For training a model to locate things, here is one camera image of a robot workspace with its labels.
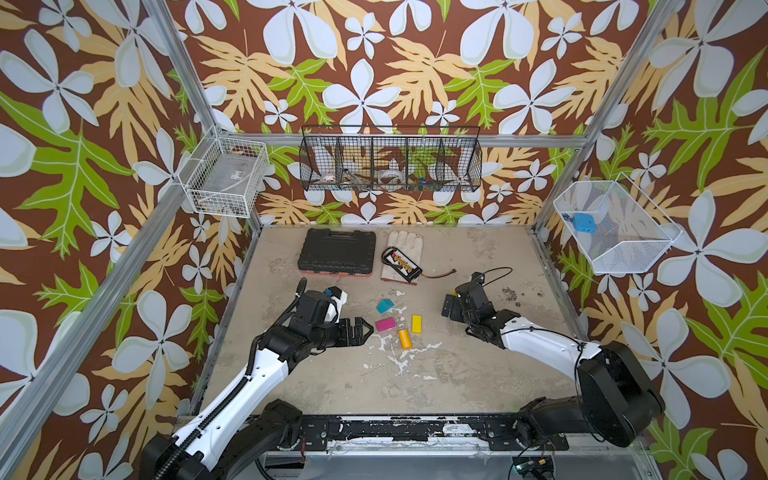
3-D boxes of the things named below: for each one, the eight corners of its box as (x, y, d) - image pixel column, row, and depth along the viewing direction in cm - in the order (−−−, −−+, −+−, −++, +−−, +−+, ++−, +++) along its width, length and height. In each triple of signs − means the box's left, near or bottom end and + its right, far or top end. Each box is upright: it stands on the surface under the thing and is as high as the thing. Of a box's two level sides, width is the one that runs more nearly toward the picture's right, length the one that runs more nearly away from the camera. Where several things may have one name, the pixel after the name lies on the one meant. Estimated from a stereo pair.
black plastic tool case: (299, 277, 106) (295, 269, 102) (308, 236, 119) (305, 226, 115) (376, 278, 106) (375, 269, 102) (376, 236, 119) (376, 226, 115)
